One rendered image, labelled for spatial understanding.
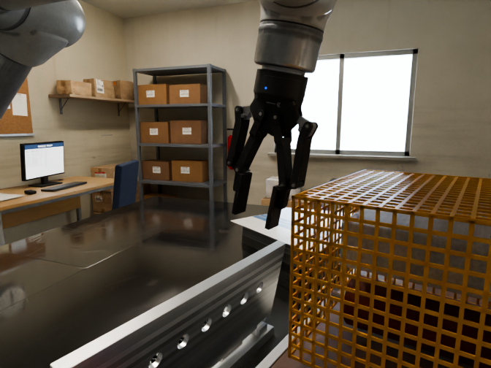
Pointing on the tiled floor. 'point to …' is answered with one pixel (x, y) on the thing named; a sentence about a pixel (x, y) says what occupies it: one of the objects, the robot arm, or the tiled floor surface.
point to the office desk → (47, 201)
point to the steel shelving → (181, 108)
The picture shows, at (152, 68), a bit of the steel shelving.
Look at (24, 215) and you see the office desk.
